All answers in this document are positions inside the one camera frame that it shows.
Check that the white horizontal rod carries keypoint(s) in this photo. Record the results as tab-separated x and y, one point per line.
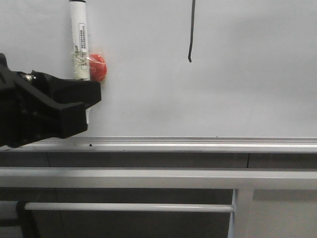
209	208

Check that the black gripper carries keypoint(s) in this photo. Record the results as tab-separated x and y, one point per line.
37	106

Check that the white whiteboard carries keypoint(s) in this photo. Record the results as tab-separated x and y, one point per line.
204	75

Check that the white marker with red magnet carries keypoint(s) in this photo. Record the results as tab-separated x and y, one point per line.
86	66

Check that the white metal stand frame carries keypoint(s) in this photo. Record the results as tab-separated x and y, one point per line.
243	183

